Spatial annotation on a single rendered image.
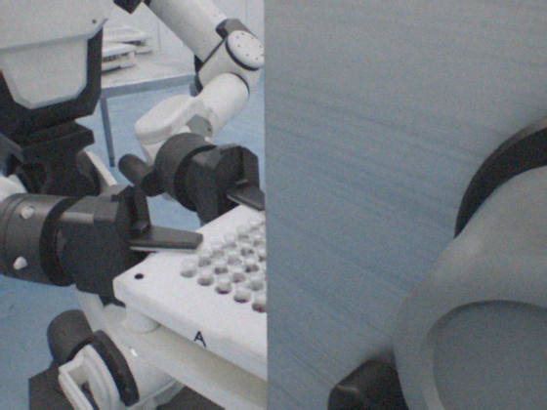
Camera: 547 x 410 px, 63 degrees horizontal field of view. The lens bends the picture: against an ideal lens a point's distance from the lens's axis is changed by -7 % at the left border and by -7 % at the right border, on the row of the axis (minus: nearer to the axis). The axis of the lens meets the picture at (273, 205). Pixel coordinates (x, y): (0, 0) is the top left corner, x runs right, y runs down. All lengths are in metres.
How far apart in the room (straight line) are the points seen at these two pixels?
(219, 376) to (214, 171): 0.22
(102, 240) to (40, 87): 0.42
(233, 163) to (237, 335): 0.24
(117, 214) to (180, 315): 0.11
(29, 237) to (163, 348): 0.16
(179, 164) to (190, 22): 0.38
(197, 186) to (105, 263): 0.17
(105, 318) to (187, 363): 0.45
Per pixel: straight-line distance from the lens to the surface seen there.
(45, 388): 1.46
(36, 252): 0.46
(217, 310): 0.34
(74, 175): 0.88
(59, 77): 0.80
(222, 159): 0.49
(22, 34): 0.77
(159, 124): 0.64
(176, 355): 0.38
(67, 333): 1.31
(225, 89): 0.78
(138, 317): 0.39
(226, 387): 0.35
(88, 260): 0.45
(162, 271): 0.39
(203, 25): 0.87
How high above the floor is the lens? 1.19
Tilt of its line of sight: 28 degrees down
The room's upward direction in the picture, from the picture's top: straight up
